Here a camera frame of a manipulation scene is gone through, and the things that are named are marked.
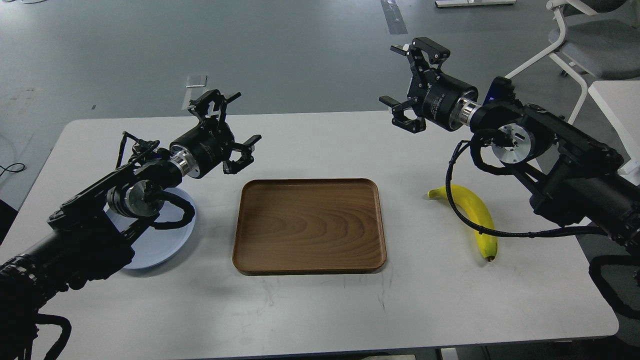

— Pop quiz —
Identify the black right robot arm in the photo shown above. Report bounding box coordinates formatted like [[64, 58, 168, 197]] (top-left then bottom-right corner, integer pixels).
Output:
[[379, 37, 639, 259]]

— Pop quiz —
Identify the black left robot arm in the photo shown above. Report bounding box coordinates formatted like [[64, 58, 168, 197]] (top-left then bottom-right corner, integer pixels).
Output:
[[0, 89, 262, 360]]

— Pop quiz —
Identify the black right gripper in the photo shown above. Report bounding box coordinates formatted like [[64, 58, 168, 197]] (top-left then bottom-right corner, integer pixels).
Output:
[[378, 37, 479, 133]]

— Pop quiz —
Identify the brown wooden tray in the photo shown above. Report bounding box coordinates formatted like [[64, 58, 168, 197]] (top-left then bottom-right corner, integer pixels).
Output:
[[231, 178, 387, 276]]

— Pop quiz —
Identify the white side table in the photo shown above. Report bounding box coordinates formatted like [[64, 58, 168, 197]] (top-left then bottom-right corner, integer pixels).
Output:
[[588, 80, 640, 186]]

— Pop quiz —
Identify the light blue plate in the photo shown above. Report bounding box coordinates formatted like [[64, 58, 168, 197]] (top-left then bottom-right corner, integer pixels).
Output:
[[105, 187, 196, 271]]

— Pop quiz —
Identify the white grey office chair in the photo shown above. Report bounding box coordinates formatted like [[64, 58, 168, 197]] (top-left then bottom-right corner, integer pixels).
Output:
[[505, 0, 640, 125]]

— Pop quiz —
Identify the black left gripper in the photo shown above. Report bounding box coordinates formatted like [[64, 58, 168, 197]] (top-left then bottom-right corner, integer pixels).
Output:
[[169, 89, 262, 179]]

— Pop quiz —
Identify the white furniture base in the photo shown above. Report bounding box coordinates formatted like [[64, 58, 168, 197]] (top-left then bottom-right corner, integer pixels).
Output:
[[434, 0, 517, 9]]

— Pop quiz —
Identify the yellow banana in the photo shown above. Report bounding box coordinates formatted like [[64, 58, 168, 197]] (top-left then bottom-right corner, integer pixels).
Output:
[[450, 184, 499, 262]]

